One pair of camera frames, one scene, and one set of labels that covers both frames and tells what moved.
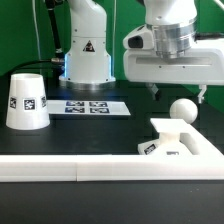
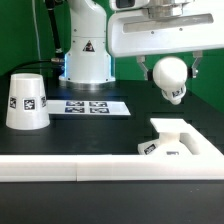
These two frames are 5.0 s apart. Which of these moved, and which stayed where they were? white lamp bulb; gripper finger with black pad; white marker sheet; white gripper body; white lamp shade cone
Moved: white gripper body; white lamp bulb; gripper finger with black pad
Stayed: white lamp shade cone; white marker sheet
